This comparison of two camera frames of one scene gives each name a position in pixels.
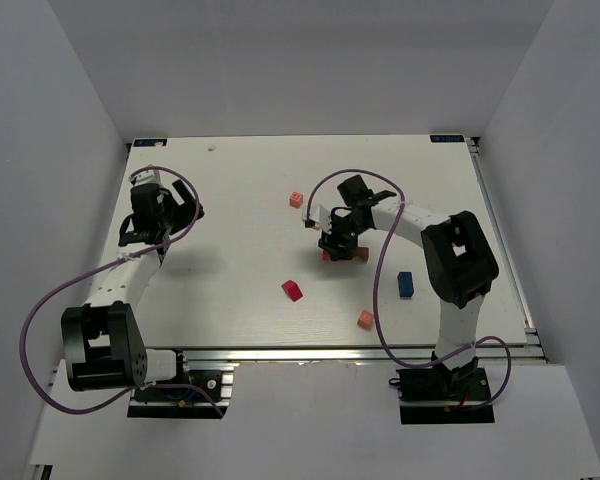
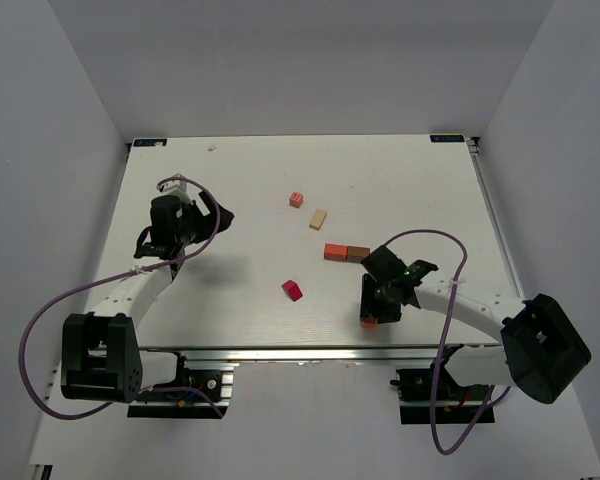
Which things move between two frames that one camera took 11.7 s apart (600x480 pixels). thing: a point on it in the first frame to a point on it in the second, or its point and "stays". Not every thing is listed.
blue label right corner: x=446 y=138 stays
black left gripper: x=170 y=209 to x=203 y=218
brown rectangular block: x=363 y=253 stays
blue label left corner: x=149 y=142 stays
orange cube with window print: x=296 y=199 stays
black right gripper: x=341 y=240 to x=375 y=304
